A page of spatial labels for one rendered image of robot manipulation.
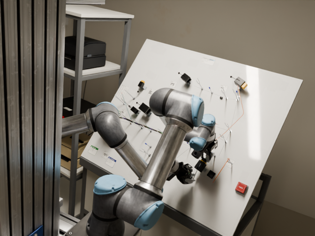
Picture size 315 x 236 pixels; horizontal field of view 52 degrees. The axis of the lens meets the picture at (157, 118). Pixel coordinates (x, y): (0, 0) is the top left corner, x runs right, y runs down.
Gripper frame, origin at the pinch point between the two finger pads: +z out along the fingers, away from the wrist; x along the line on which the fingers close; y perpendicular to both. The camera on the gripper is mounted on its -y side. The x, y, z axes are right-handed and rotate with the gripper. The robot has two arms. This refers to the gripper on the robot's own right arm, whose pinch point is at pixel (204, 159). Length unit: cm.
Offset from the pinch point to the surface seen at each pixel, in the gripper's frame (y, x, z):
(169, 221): -31.5, 1.5, 33.6
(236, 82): 45, 11, -23
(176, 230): -32.1, -4.8, 36.1
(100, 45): 14, 106, -27
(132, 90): 15, 78, 1
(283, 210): 104, -31, 185
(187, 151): 1.8, 14.6, 6.9
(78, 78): -16, 93, -24
